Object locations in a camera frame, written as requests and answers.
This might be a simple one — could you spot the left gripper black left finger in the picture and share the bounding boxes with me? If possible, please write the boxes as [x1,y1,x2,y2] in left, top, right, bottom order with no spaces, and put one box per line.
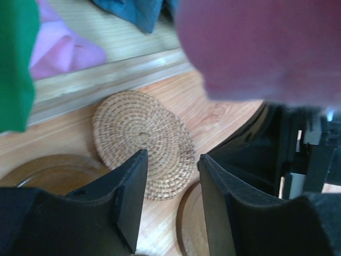
[1,149,148,255]

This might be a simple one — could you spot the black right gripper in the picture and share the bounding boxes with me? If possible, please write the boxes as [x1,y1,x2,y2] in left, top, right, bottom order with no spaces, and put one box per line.
[209,103,340,199]

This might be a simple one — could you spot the wooden clothes rack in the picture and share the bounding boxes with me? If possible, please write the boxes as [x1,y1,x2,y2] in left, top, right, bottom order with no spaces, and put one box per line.
[28,1,192,125]

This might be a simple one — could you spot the woven rattan coaster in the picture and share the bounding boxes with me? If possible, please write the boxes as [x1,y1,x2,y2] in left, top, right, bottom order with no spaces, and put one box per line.
[92,91,178,170]
[144,110,195,201]

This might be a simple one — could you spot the blue crumpled cloth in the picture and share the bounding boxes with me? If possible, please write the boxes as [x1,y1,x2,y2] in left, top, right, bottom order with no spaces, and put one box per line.
[93,0,179,34]

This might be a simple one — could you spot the brown wooden coaster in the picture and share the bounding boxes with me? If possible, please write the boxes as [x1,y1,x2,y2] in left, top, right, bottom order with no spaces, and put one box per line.
[1,154,109,194]
[176,181,209,256]

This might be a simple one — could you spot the pink shirt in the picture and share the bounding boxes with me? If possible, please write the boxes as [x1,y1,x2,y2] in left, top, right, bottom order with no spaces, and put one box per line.
[29,1,106,80]

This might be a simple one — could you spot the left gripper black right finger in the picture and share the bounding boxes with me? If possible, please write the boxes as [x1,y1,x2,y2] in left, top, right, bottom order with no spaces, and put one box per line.
[198,154,340,255]

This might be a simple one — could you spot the green garment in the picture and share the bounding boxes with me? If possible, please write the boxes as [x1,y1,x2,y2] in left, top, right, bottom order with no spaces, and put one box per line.
[1,0,39,132]

